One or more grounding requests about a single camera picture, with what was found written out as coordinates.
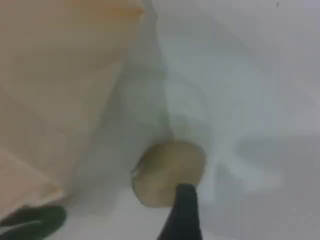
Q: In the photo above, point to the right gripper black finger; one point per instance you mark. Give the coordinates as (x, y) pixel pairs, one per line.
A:
(183, 217)

